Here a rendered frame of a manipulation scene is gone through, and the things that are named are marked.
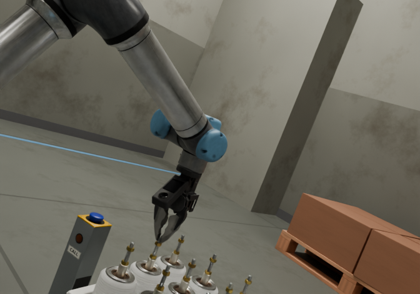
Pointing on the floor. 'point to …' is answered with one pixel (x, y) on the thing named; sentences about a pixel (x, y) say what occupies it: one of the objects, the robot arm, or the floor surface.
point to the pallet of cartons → (353, 248)
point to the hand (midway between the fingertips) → (159, 237)
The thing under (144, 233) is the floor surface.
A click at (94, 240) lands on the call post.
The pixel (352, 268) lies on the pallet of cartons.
